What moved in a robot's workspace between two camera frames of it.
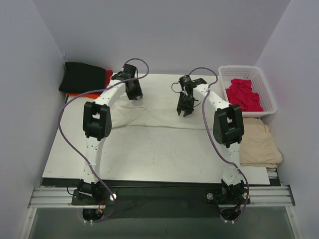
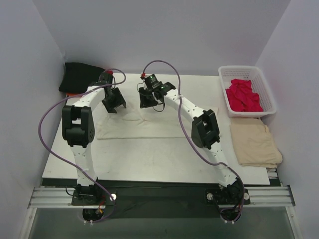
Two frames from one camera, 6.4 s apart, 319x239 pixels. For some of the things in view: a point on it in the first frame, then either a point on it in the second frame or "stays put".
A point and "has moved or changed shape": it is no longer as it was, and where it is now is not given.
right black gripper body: [185, 105] to [147, 97]
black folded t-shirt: [79, 77] stays put
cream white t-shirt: [155, 108] has moved or changed shape
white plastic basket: [259, 84] stays put
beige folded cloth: [257, 147] stays put
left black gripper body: [134, 90] to [113, 98]
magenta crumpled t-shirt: [240, 93] stays put
